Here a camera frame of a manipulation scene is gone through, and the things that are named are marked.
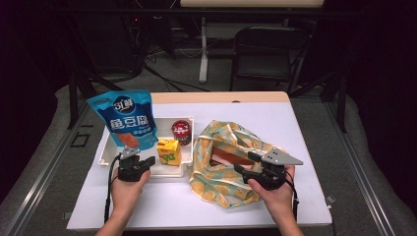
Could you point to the orange-print cloth bag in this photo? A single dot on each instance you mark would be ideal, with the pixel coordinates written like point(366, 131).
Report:
point(216, 188)

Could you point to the white table mat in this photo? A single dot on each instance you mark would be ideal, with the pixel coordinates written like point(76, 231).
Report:
point(183, 209)

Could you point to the black folding chair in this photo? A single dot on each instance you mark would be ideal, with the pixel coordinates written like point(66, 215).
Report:
point(262, 62)

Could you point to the person's right hand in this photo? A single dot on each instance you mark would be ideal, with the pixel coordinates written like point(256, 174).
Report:
point(278, 198)

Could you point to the person's left hand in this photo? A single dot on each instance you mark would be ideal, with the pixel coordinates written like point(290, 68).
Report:
point(128, 195)

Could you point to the blue snack pouch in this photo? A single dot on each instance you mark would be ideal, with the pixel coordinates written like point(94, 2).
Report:
point(128, 118)

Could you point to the orange packet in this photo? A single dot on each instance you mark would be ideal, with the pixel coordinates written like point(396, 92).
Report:
point(229, 157)

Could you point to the beige desk top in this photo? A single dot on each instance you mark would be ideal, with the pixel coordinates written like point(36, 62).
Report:
point(252, 3)

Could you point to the aluminium rail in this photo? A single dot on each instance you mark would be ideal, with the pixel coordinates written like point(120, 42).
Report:
point(36, 196)
point(364, 183)

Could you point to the white plastic bin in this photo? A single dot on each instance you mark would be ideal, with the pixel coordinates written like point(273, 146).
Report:
point(164, 126)

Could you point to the black metal stand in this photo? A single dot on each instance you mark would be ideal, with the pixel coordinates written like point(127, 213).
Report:
point(342, 101)
point(73, 98)

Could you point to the white desk leg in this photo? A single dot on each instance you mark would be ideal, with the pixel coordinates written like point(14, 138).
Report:
point(203, 55)

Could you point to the red-lidded cup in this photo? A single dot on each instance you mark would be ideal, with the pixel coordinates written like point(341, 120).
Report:
point(181, 129)

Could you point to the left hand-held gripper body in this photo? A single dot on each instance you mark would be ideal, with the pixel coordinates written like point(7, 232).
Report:
point(129, 170)

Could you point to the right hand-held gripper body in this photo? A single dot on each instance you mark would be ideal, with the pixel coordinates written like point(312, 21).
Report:
point(278, 158)

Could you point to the yellow drink carton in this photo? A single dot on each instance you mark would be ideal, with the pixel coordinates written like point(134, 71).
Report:
point(168, 154)

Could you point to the dark computer case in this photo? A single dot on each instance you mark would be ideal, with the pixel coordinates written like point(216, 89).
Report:
point(105, 42)

